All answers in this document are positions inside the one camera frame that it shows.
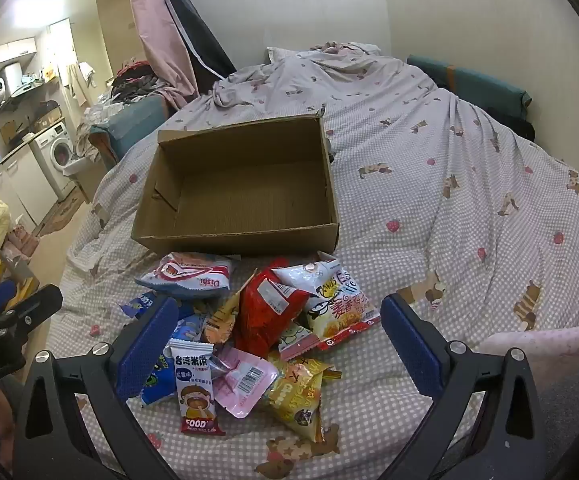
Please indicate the large white chips packet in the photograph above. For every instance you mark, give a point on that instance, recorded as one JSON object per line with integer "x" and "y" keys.
{"x": 339, "y": 310}

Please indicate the brown cardboard box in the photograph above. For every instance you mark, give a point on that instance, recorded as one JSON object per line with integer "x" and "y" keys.
{"x": 249, "y": 195}

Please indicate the teal padded bed rail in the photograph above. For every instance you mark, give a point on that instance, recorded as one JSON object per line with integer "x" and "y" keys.
{"x": 479, "y": 85}
{"x": 134, "y": 117}

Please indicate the printed checked blanket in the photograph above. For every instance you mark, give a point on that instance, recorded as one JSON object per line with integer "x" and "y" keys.
{"x": 444, "y": 210}

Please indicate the pile of white cloths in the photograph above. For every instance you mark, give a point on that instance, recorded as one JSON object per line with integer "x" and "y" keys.
{"x": 94, "y": 120}

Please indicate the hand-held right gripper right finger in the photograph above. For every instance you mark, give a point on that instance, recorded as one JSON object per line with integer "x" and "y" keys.
{"x": 409, "y": 345}

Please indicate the orange snack packet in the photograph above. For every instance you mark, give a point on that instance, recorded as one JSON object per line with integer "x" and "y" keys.
{"x": 219, "y": 322}

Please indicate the pink snack packet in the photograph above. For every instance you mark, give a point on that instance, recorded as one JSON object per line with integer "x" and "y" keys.
{"x": 247, "y": 380}

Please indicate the small blue snack packet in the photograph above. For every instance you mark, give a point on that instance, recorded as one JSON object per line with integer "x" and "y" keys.
{"x": 137, "y": 305}

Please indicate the pink curtain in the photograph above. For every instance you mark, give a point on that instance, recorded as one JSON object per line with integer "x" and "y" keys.
{"x": 159, "y": 35}

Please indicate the pile of dark clothes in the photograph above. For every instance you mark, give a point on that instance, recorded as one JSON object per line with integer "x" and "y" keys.
{"x": 137, "y": 80}

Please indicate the green blue snack packet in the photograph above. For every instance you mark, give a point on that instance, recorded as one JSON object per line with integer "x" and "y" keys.
{"x": 157, "y": 387}

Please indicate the white base cabinets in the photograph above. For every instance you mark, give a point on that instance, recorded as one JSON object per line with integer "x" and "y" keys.
{"x": 19, "y": 185}

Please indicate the yellow snack packet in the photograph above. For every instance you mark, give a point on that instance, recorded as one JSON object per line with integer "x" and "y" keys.
{"x": 294, "y": 400}

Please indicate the white pillow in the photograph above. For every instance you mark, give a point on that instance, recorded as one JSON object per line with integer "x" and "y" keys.
{"x": 282, "y": 53}

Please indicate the grey cloth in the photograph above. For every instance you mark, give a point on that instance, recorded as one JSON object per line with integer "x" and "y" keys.
{"x": 567, "y": 410}

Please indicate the red white stick packets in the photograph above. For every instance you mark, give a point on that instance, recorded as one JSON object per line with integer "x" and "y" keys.
{"x": 194, "y": 390}

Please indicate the white wall cabinet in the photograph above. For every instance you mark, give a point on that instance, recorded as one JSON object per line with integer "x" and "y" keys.
{"x": 7, "y": 52}

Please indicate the brown floor rug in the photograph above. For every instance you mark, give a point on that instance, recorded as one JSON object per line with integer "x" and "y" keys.
{"x": 59, "y": 217}

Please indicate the white washing machine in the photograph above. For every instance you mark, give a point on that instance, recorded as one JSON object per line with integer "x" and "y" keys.
{"x": 57, "y": 152}

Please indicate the hanging towel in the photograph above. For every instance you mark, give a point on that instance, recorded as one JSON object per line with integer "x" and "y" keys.
{"x": 75, "y": 82}

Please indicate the dark cloth with white trim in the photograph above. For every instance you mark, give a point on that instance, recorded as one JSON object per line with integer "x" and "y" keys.
{"x": 194, "y": 25}

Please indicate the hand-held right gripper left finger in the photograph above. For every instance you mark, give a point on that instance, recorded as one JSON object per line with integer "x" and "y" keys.
{"x": 144, "y": 350}

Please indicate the white red blue snack packet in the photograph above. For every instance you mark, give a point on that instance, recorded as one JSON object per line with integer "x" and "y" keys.
{"x": 189, "y": 272}

